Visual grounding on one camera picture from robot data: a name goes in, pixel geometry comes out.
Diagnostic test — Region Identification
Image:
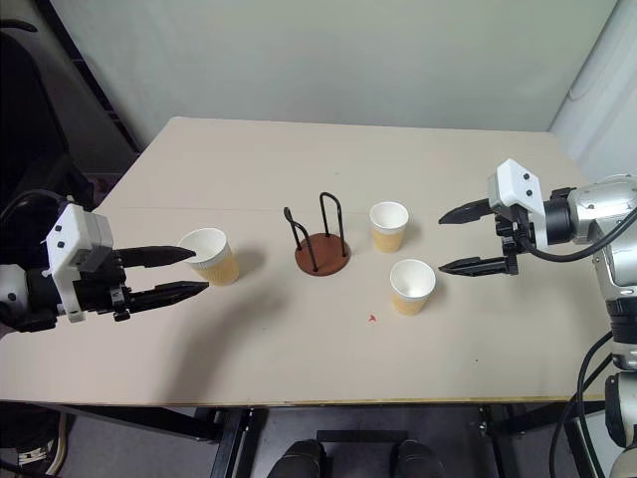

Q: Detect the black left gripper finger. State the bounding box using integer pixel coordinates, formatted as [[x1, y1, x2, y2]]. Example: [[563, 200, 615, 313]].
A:
[[129, 281, 211, 314], [121, 245, 196, 270]]

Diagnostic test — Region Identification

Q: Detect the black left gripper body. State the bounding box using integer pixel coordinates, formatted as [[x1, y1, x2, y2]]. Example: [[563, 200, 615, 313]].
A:
[[72, 247, 136, 324]]

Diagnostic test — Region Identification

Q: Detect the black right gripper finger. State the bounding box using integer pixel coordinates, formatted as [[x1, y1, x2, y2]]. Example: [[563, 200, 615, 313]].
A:
[[438, 197, 492, 227], [437, 254, 511, 277]]

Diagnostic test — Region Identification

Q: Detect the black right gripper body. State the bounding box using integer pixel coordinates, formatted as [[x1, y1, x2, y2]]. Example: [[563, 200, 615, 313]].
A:
[[492, 201, 536, 276]]

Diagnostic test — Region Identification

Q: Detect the yellow paper cup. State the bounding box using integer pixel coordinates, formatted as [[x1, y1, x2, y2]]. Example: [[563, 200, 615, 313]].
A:
[[176, 227, 241, 288], [388, 258, 438, 318], [367, 200, 410, 255]]

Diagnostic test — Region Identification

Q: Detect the black and white shoe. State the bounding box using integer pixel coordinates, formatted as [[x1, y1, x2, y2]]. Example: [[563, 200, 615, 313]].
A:
[[13, 436, 70, 475]]

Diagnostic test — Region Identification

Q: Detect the white partition panel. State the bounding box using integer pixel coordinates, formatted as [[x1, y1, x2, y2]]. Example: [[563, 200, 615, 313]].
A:
[[548, 0, 637, 173]]

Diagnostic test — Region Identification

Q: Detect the dark rounded shape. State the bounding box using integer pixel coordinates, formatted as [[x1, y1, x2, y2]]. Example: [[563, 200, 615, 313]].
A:
[[267, 439, 328, 478], [394, 439, 440, 478]]

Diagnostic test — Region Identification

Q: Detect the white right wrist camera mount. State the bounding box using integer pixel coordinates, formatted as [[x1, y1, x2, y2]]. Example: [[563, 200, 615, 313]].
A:
[[486, 158, 549, 249]]

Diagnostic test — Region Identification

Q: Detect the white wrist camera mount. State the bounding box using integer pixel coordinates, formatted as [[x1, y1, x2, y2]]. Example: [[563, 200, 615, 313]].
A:
[[43, 202, 115, 326], [486, 158, 549, 249]]

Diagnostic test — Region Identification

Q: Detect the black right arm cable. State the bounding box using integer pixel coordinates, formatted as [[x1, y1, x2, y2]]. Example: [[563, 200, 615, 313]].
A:
[[520, 202, 637, 264]]

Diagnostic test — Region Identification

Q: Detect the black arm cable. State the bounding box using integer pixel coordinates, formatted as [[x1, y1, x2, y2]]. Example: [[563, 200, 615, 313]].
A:
[[0, 187, 76, 226], [520, 202, 637, 264]]

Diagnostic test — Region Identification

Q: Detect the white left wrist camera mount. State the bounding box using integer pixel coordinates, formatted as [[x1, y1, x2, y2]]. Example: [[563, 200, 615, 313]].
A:
[[43, 202, 115, 326]]

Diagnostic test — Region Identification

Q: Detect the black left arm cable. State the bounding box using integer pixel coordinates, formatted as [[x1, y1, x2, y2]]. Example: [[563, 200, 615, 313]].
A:
[[0, 187, 76, 226]]

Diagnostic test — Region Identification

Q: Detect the brown cup holder stand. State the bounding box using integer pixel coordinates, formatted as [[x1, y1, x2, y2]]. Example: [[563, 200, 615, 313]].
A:
[[283, 190, 352, 277]]

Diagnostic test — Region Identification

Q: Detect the black hanging cable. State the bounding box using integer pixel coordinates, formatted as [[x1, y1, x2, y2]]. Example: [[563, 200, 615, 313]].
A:
[[549, 331, 619, 478]]

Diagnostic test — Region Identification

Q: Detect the black table frame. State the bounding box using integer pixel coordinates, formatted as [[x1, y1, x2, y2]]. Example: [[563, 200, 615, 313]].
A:
[[44, 401, 609, 478]]

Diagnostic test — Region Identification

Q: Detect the black slotted frame strip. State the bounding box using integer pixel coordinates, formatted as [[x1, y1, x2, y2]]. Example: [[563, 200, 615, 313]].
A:
[[37, 0, 142, 157]]

